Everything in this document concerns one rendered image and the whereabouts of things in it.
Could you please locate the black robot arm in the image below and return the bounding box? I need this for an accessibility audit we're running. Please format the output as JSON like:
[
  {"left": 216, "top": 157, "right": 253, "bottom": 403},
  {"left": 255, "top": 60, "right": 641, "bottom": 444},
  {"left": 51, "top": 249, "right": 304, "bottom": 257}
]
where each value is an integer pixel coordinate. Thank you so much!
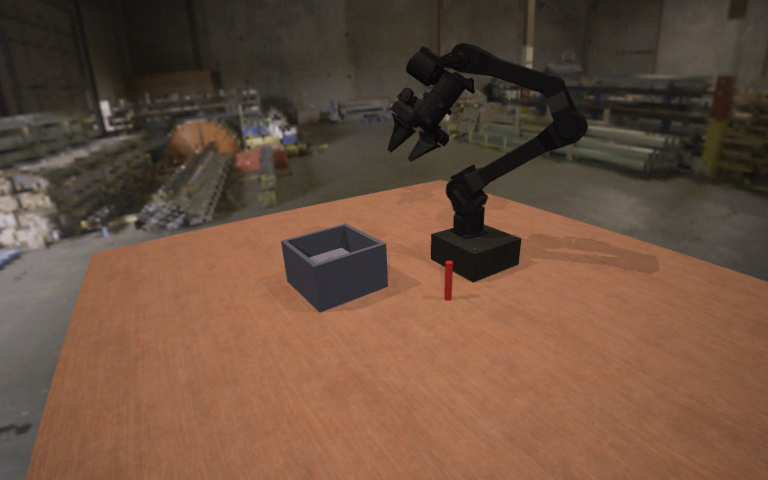
[{"left": 406, "top": 43, "right": 588, "bottom": 239}]

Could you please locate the red peg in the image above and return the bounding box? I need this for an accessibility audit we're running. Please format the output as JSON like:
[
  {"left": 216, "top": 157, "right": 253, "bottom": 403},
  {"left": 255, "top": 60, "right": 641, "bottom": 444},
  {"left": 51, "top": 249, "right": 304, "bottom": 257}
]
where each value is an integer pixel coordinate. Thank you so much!
[{"left": 445, "top": 261, "right": 453, "bottom": 300}]

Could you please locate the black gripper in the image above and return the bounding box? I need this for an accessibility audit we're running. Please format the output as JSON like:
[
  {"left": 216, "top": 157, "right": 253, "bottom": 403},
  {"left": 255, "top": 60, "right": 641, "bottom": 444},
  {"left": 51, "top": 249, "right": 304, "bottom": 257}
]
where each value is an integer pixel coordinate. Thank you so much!
[{"left": 388, "top": 90, "right": 452, "bottom": 162}]

